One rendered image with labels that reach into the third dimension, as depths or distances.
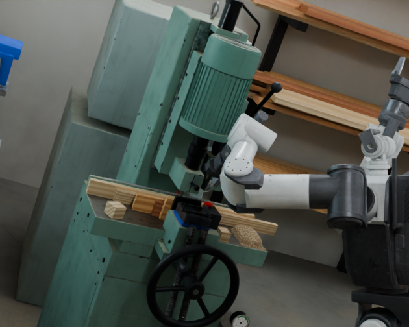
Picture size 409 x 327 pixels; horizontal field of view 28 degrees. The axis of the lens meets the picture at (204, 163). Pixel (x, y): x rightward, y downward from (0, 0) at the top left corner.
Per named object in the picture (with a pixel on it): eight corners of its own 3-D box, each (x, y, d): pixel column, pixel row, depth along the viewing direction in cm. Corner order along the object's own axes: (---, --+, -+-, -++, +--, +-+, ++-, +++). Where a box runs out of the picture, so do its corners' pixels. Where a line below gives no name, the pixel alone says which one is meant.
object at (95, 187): (86, 193, 261) (91, 179, 260) (85, 191, 263) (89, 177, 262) (250, 228, 284) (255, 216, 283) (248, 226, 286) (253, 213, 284)
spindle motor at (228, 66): (186, 135, 253) (220, 41, 245) (172, 117, 268) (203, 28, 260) (236, 148, 260) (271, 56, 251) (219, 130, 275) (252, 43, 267)
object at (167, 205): (160, 219, 262) (167, 198, 260) (158, 217, 263) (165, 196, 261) (204, 228, 268) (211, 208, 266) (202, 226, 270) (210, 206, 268)
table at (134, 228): (93, 248, 239) (99, 230, 237) (78, 205, 266) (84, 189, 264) (272, 282, 262) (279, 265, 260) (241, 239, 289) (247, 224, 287)
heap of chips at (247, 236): (241, 245, 265) (245, 235, 264) (228, 226, 278) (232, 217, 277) (265, 250, 269) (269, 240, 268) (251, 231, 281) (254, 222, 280)
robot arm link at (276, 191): (224, 222, 214) (309, 222, 210) (219, 181, 207) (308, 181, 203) (230, 195, 224) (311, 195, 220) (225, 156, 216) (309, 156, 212)
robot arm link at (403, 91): (432, 90, 256) (417, 125, 256) (414, 89, 265) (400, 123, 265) (400, 74, 252) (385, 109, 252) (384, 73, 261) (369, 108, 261)
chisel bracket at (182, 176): (176, 194, 264) (185, 170, 262) (166, 178, 276) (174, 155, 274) (197, 199, 267) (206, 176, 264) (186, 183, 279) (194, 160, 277)
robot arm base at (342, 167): (337, 237, 215) (377, 231, 208) (313, 222, 205) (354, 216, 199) (337, 184, 220) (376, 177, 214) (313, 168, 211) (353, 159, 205)
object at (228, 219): (113, 201, 263) (117, 190, 262) (111, 199, 264) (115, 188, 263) (274, 235, 285) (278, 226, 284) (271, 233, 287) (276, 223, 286)
